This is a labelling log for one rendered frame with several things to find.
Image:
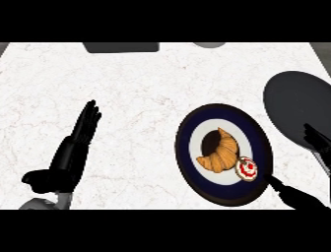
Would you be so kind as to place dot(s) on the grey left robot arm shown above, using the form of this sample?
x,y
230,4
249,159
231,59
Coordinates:
x,y
48,202

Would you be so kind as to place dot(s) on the grey round object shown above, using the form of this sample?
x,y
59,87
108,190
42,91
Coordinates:
x,y
209,44

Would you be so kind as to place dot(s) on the dark blue and white plate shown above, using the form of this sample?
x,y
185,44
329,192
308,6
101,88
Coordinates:
x,y
224,154

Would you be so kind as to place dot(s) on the red and white frosted pastry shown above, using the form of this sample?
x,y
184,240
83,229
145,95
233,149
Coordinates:
x,y
246,168

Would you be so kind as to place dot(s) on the dark grey frying pan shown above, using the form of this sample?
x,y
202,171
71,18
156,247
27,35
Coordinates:
x,y
308,111

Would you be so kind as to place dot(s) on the dark grey flat appliance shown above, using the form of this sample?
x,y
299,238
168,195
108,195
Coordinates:
x,y
122,47

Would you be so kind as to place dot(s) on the golden brown croissant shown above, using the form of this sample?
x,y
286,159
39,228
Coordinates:
x,y
221,151

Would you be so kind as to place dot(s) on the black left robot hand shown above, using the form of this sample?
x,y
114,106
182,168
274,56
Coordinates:
x,y
70,157

